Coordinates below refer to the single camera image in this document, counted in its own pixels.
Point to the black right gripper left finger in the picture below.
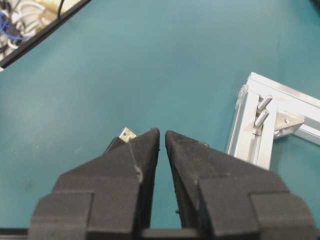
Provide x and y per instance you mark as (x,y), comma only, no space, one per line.
(107,198)

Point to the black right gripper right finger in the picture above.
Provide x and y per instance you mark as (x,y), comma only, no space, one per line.
(229,199)

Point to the aluminium extrusion frame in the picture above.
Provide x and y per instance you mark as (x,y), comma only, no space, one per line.
(266,110)

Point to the black table edge rail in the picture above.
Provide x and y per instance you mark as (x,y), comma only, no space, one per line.
(42,35)

